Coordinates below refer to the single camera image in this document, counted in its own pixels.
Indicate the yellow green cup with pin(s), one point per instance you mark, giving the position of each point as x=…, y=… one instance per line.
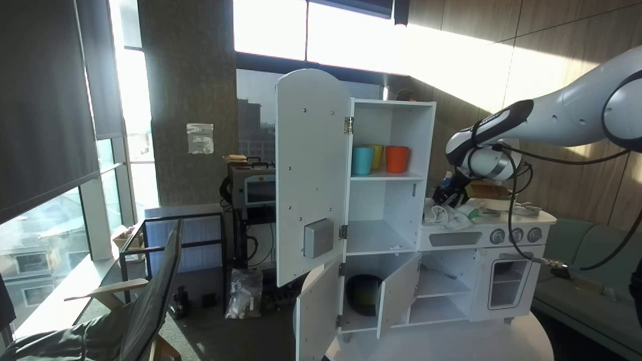
x=378, y=160

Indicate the paper sheet on wall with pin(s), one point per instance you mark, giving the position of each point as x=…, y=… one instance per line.
x=201, y=139

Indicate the dark roller blind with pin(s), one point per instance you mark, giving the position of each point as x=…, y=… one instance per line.
x=47, y=101

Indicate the orange cup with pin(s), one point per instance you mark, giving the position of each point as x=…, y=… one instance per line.
x=399, y=162

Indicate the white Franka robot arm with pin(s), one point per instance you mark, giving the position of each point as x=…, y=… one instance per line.
x=568, y=120

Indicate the cardboard box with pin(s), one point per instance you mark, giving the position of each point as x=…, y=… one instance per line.
x=127, y=240

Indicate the black electronic device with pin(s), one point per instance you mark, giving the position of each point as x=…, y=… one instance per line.
x=257, y=192

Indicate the white lower cabinet door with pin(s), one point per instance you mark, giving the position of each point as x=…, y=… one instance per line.
x=318, y=313
x=396, y=293

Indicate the tall white cabinet door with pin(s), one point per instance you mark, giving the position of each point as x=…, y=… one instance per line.
x=312, y=167

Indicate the white towel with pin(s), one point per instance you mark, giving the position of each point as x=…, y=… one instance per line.
x=445, y=216

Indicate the dark bottle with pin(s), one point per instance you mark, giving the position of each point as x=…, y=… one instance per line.
x=182, y=301

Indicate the blue cup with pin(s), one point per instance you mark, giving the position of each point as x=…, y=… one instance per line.
x=361, y=162

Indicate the white toy oven door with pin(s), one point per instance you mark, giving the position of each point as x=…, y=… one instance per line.
x=510, y=284

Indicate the clear plastic bag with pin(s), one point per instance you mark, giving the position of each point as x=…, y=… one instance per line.
x=242, y=296

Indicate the black pot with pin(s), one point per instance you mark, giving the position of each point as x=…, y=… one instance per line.
x=361, y=293

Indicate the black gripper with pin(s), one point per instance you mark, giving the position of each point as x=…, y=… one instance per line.
x=455, y=186

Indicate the grey toy stove burner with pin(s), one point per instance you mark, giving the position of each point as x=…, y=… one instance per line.
x=528, y=211

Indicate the green round toy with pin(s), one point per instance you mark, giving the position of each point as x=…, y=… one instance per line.
x=477, y=216

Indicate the white toy kitchen cabinet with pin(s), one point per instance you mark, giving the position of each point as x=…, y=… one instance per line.
x=402, y=122

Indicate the grey oven knob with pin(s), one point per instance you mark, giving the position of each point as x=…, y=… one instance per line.
x=498, y=235
x=516, y=235
x=534, y=235

